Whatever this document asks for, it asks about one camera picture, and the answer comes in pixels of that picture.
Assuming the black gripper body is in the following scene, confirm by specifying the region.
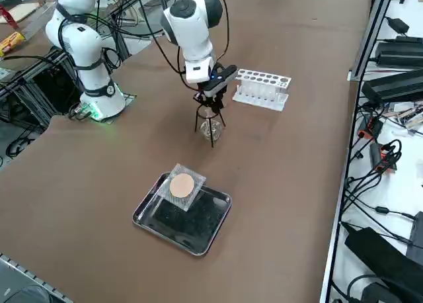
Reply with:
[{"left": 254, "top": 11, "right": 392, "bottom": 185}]
[{"left": 197, "top": 81, "right": 229, "bottom": 103}]

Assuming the glass alcohol lamp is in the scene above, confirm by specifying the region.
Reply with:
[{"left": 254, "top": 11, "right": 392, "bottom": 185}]
[{"left": 199, "top": 109, "right": 223, "bottom": 142}]

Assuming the black wire tripod stand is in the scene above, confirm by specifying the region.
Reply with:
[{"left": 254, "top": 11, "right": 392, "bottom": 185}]
[{"left": 193, "top": 103, "right": 229, "bottom": 149}]

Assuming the wire gauze with ceramic centre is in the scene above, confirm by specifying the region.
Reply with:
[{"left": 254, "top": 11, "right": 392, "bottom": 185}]
[{"left": 157, "top": 162, "right": 208, "bottom": 212}]

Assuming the stainless steel tray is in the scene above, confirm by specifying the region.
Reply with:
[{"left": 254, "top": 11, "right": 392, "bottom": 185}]
[{"left": 132, "top": 172, "right": 232, "bottom": 257}]

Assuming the white test tube rack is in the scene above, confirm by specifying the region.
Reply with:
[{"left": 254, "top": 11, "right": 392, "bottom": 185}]
[{"left": 231, "top": 68, "right": 293, "bottom": 112}]

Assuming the black and orange adapter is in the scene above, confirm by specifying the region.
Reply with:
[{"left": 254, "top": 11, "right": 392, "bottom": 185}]
[
  {"left": 358, "top": 113, "right": 385, "bottom": 140},
  {"left": 369, "top": 142, "right": 399, "bottom": 174}
]

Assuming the large dark power adapter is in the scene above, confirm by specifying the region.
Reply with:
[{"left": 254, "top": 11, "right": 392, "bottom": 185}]
[{"left": 361, "top": 69, "right": 423, "bottom": 105}]

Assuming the black ribbed power adapter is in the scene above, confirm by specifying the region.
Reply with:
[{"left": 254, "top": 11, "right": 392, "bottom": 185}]
[{"left": 374, "top": 40, "right": 423, "bottom": 69}]

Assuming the small black power adapter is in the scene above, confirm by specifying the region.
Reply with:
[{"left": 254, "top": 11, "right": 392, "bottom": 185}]
[{"left": 385, "top": 17, "right": 411, "bottom": 34}]

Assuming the yellow snack packet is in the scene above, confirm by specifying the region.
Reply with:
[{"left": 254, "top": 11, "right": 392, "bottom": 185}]
[{"left": 0, "top": 30, "right": 27, "bottom": 58}]

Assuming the wooden board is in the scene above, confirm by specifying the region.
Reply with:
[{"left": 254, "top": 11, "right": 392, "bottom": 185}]
[{"left": 0, "top": 1, "right": 40, "bottom": 23}]

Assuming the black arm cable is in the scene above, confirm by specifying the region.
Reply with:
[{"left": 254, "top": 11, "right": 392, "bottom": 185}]
[{"left": 145, "top": 0, "right": 231, "bottom": 92}]

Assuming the aluminium camera post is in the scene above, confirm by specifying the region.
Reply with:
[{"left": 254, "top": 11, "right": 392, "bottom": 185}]
[{"left": 348, "top": 0, "right": 398, "bottom": 83}]

